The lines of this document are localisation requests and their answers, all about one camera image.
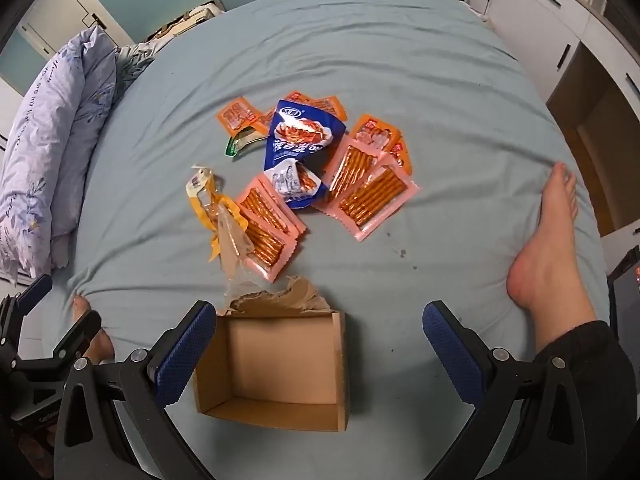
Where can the white door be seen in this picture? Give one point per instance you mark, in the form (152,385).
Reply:
(55,10)

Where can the blue snack bag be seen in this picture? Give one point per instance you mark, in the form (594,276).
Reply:
(300,160)

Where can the torn yellow snack wrapper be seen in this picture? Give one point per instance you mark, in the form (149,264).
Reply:
(202,192)

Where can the person's foot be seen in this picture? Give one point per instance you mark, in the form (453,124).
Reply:
(102,345)
(545,250)

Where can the floral lilac quilt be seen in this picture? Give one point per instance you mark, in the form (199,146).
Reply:
(50,160)

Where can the clear plastic wrap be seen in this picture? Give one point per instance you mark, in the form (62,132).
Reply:
(235,250)

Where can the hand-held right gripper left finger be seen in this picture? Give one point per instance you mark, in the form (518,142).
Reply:
(185,355)

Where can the person's right leg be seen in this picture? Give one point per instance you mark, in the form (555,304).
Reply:
(585,360)

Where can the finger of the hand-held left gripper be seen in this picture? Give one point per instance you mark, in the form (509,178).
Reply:
(32,290)
(77,335)

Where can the pink spicy stick packet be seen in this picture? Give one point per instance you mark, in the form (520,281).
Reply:
(350,165)
(267,205)
(372,200)
(270,250)

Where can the green snack packet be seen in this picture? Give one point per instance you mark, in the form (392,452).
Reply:
(237,145)

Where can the leaf patterned blanket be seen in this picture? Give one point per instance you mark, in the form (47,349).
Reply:
(135,60)

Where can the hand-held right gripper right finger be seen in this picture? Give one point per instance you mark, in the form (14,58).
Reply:
(450,355)

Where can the person's right foot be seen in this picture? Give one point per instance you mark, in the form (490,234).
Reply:
(545,250)

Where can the orange snack packet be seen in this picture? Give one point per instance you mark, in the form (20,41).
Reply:
(402,155)
(325,105)
(237,115)
(372,132)

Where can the person's left foot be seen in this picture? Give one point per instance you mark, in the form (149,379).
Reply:
(102,345)

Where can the cardboard box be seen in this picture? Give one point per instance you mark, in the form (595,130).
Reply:
(280,355)

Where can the white cabinet unit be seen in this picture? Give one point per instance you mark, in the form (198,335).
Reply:
(550,10)

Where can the light blue bed sheet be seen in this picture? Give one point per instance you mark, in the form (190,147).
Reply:
(400,60)

